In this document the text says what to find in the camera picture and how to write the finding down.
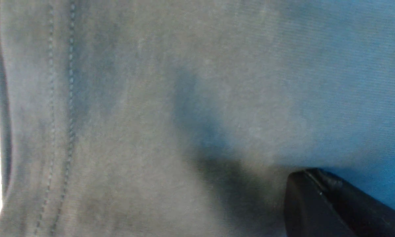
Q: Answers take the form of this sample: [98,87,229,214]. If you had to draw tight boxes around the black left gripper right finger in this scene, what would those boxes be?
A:
[305,169,395,237]

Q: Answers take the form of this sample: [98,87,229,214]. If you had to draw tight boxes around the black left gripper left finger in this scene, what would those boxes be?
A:
[284,171,356,237]

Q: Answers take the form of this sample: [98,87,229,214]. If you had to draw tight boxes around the gray long-sleeve top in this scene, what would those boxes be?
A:
[0,0,395,237]

